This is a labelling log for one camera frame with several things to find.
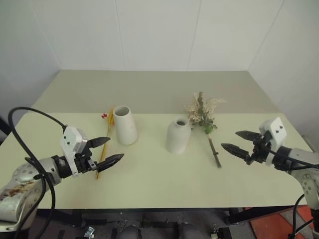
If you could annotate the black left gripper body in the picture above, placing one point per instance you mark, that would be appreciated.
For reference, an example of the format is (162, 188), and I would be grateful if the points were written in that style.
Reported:
(83, 163)

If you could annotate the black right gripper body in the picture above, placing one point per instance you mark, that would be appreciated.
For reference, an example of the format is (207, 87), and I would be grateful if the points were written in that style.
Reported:
(260, 150)

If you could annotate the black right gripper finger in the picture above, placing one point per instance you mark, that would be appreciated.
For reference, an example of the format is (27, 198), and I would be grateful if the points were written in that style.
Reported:
(246, 135)
(234, 150)

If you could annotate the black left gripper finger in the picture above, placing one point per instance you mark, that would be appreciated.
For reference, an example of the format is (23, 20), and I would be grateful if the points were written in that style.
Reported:
(99, 142)
(109, 161)

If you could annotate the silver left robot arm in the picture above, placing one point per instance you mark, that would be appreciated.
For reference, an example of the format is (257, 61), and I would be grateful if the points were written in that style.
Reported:
(25, 179)

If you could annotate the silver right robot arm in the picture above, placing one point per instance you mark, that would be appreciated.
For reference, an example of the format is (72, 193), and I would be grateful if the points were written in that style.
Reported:
(304, 171)

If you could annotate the white cylindrical vase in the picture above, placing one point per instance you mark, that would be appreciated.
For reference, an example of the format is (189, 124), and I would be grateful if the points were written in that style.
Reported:
(125, 129)

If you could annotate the white bottle-shaped vase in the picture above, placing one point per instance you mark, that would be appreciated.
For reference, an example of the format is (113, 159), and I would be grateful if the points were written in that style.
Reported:
(177, 139)

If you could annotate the yellow-stemmed flower with red buds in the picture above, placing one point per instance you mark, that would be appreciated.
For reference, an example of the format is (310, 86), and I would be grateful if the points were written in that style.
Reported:
(103, 155)

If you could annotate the dried cream and green bouquet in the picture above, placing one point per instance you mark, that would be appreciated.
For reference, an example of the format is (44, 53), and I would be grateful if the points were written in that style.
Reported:
(199, 112)

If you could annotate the small metal clip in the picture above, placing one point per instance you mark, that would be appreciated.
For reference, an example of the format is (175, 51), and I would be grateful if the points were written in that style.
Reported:
(89, 232)

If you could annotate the dark rounded shape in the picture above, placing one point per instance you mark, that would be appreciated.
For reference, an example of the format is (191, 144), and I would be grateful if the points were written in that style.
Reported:
(130, 232)

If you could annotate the red floor mat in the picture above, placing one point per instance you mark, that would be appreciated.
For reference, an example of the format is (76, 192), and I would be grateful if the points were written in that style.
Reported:
(274, 224)

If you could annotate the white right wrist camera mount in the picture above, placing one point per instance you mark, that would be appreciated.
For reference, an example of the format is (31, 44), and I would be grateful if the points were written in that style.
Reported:
(276, 132)

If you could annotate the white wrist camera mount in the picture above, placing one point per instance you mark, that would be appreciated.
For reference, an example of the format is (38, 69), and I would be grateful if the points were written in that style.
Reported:
(71, 139)
(276, 132)

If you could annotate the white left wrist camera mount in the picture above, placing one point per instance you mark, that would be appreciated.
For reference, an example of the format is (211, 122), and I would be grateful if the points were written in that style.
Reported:
(71, 139)

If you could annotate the black table frame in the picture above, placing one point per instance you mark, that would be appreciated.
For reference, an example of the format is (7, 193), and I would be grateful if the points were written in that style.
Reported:
(149, 211)

